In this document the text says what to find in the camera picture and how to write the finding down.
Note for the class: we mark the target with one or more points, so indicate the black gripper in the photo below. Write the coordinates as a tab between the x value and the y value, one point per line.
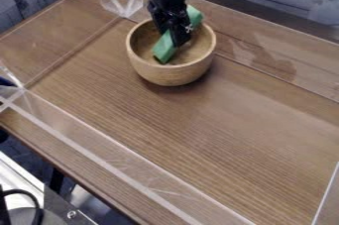
180	23

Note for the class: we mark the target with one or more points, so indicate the green rectangular block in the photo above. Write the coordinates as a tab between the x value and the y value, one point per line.
165	48

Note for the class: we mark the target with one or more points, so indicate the light wooden bowl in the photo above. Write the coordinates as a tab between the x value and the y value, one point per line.
190	62

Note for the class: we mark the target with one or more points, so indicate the clear acrylic front barrier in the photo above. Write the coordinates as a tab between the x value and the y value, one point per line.
153	195

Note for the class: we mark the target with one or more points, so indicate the black table leg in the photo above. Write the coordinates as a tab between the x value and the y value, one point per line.
57	181

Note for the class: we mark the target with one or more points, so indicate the clear acrylic corner bracket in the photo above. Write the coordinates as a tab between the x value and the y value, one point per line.
125	8

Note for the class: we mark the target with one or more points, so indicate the grey metal base plate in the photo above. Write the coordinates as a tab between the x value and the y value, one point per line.
37	215

